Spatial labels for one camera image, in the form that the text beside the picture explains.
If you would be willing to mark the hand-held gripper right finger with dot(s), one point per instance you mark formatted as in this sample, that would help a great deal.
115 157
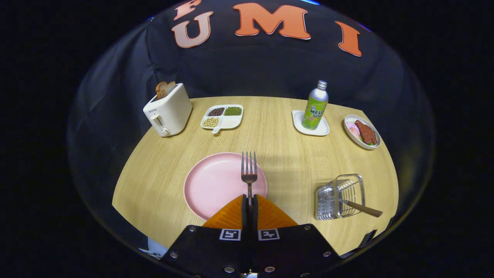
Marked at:
297 251

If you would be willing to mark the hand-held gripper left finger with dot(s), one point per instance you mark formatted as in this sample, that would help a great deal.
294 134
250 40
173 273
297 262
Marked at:
204 251

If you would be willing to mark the pink round plate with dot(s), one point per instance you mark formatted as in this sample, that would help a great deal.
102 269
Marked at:
216 185

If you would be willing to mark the white round food plate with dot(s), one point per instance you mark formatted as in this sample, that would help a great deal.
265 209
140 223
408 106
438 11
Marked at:
351 135

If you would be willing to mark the pale yellow beans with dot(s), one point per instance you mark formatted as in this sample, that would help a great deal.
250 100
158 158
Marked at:
211 122

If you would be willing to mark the white square coaster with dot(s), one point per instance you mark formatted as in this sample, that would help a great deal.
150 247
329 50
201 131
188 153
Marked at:
299 121

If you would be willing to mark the white divided dish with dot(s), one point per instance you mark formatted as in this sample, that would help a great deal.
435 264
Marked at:
230 122

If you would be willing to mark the pink ham slices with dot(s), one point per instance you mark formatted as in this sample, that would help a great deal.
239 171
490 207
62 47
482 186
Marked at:
353 129

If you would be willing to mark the red-brown meat piece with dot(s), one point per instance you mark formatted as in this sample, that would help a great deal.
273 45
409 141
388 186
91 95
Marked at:
366 133

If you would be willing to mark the dark brown beans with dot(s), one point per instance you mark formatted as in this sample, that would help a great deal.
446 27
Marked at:
216 112

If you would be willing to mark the cream toaster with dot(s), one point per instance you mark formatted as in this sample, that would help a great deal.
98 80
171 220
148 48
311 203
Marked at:
171 114

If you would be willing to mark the green label soda bottle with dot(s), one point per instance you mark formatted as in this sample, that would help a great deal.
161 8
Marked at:
314 110

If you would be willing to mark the green beans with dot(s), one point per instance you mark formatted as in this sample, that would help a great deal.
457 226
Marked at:
233 111

